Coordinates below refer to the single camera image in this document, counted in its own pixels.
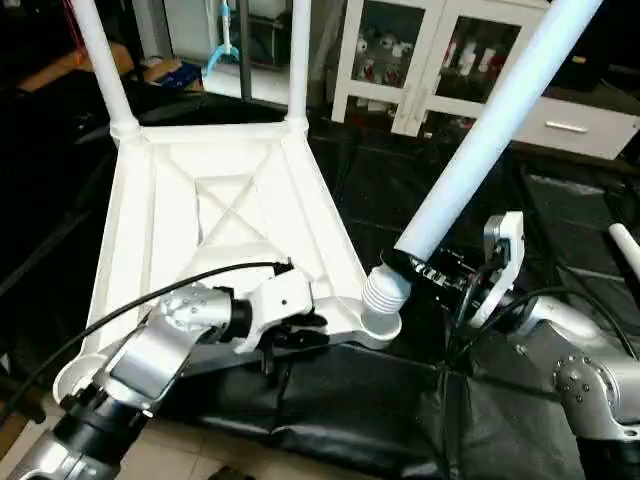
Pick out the white plastic table leg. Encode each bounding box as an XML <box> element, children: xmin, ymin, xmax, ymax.
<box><xmin>360</xmin><ymin>0</ymin><xmax>606</xmax><ymax>336</ymax></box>
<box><xmin>68</xmin><ymin>0</ymin><xmax>143</xmax><ymax>143</ymax></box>
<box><xmin>282</xmin><ymin>0</ymin><xmax>313</xmax><ymax>131</ymax></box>
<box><xmin>608</xmin><ymin>222</ymin><xmax>640</xmax><ymax>286</ymax></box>

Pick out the white plastic table top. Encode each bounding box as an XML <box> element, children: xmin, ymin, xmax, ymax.
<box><xmin>50</xmin><ymin>118</ymin><xmax>403</xmax><ymax>403</ymax></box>

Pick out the white drawer unit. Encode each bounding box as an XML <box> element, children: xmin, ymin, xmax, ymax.
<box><xmin>515</xmin><ymin>95</ymin><xmax>640</xmax><ymax>161</ymax></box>

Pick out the black work mat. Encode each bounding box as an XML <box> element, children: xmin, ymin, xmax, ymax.
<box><xmin>0</xmin><ymin>85</ymin><xmax>640</xmax><ymax>480</ymax></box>

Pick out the white glass door cabinet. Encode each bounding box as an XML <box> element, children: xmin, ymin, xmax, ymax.
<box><xmin>330</xmin><ymin>0</ymin><xmax>556</xmax><ymax>139</ymax></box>

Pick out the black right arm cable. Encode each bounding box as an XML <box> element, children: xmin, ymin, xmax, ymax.
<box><xmin>445</xmin><ymin>260</ymin><xmax>640</xmax><ymax>376</ymax></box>

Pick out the grey vertical metal pole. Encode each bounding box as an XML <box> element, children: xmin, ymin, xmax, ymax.
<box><xmin>236</xmin><ymin>0</ymin><xmax>256</xmax><ymax>101</ymax></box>

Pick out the brown cardboard box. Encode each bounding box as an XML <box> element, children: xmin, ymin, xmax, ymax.
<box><xmin>135</xmin><ymin>58</ymin><xmax>206</xmax><ymax>91</ymax></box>

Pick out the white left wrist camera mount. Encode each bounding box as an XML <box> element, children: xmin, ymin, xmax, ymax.
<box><xmin>228</xmin><ymin>272</ymin><xmax>316</xmax><ymax>353</ymax></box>

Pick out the light blue plastic object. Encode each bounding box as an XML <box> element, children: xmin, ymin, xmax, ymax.
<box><xmin>205</xmin><ymin>0</ymin><xmax>246</xmax><ymax>76</ymax></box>

